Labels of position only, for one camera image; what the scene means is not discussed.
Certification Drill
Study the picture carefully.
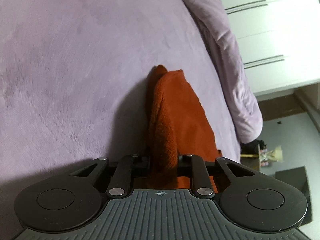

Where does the red knit sweater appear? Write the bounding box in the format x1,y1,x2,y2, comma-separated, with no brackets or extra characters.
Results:
145,65,222,189

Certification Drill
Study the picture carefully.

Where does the black clothing pile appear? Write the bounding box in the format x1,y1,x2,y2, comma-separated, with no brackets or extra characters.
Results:
240,139,267,154

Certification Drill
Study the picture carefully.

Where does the yellow side shelf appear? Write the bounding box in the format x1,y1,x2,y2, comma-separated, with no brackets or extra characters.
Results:
240,144,260,171

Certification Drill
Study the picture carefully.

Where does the cream dried flower bouquet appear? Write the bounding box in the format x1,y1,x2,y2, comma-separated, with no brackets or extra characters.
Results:
259,146,283,167

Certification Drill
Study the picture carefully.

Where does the brown wooden door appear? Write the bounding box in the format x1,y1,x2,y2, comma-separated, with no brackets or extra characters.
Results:
257,89,305,121

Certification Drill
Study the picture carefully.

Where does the black television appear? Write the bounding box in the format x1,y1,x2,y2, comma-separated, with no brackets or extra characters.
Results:
274,166,312,225

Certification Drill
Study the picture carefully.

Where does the purple bed sheet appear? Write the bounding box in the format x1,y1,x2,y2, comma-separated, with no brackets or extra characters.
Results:
1,0,240,239

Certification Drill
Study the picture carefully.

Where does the purple rolled duvet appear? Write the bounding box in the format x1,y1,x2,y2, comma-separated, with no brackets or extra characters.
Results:
182,0,263,144

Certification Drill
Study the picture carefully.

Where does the white wardrobe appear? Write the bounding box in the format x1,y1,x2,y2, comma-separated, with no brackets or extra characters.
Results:
221,0,319,96

